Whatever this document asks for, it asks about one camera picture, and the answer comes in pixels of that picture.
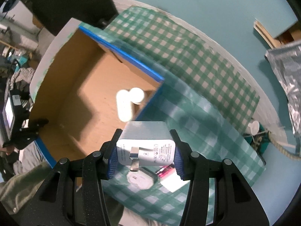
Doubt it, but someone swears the white cup with stick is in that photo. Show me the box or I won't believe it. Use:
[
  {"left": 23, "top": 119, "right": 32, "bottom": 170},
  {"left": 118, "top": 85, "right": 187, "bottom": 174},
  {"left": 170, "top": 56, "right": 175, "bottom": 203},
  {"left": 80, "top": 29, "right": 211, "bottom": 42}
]
[{"left": 244, "top": 120, "right": 268, "bottom": 136}]

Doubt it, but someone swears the black white striped cloth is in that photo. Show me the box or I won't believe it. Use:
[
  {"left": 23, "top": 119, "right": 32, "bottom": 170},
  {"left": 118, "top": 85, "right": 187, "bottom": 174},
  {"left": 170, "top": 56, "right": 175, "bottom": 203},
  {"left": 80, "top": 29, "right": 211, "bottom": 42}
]
[{"left": 6, "top": 67, "right": 35, "bottom": 90}]

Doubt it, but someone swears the silver foil bag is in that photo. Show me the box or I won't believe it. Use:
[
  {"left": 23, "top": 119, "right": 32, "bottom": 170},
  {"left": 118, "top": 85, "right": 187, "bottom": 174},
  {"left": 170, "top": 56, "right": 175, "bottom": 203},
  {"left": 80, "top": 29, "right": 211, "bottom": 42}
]
[{"left": 265, "top": 40, "right": 300, "bottom": 138}]

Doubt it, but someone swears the black chair back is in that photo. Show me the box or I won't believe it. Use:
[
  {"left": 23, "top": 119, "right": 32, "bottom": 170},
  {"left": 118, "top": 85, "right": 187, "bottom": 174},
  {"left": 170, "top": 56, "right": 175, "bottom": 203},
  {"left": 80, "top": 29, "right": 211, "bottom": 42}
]
[{"left": 21, "top": 0, "right": 118, "bottom": 36}]

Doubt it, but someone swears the beige rope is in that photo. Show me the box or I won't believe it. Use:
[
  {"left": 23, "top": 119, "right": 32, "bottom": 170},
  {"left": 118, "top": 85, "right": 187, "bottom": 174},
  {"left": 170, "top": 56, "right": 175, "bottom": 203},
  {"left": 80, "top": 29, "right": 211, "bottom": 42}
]
[{"left": 268, "top": 131, "right": 301, "bottom": 162}]

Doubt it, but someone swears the white power adapter plug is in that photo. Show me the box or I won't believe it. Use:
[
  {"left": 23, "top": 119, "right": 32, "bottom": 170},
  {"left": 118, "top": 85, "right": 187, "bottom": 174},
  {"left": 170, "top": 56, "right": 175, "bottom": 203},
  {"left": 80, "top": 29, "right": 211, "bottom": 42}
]
[{"left": 116, "top": 121, "right": 176, "bottom": 171}]

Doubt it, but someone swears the green white checkered tablecloth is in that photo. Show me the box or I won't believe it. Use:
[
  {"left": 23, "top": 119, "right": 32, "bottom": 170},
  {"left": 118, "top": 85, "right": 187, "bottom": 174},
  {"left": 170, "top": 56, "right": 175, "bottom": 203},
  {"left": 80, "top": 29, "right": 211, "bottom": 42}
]
[{"left": 30, "top": 6, "right": 266, "bottom": 226}]

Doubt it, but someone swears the white pink small box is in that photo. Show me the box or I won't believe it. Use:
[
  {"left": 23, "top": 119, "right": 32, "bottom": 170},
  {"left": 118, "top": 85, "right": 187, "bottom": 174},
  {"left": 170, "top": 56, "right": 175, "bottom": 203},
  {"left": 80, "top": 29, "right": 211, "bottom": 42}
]
[{"left": 156, "top": 164, "right": 189, "bottom": 192}]

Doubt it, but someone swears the white cylindrical bottle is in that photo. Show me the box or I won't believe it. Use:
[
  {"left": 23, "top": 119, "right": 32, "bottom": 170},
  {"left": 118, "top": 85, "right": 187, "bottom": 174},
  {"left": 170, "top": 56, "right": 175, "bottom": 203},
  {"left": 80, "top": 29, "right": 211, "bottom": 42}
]
[{"left": 116, "top": 87, "right": 145, "bottom": 122}]

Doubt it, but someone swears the brown cardboard box blue tape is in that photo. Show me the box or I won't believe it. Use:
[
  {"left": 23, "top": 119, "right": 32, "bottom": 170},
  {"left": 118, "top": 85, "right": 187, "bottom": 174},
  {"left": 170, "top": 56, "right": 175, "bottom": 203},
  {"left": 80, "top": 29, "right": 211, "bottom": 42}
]
[{"left": 30, "top": 25, "right": 164, "bottom": 166}]

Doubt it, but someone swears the white round charger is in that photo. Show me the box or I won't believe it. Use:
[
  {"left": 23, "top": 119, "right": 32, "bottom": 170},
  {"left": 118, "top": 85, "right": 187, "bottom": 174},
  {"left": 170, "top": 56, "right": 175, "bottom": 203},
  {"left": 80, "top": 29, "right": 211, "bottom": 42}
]
[{"left": 127, "top": 171, "right": 155, "bottom": 190}]

